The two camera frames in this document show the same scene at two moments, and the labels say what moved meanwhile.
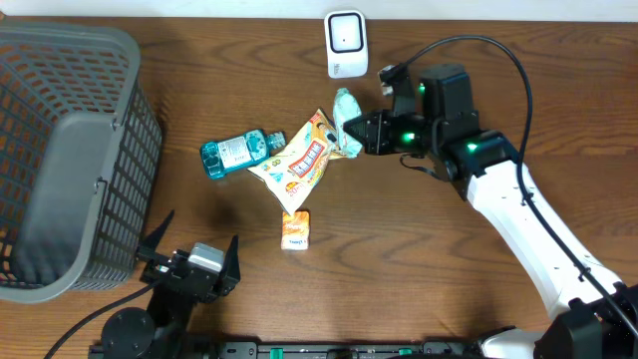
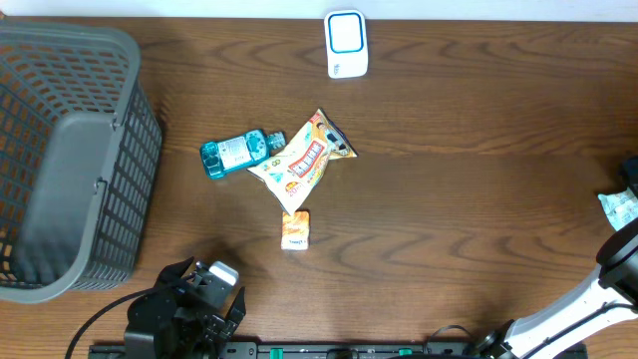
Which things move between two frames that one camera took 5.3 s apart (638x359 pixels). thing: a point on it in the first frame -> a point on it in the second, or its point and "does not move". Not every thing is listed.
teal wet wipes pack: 346,108 -> 620,207
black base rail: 291,350 does not move
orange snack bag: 288,175 does not move
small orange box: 295,230 does not move
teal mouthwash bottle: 238,151 does not move
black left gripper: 156,271 -> 223,326
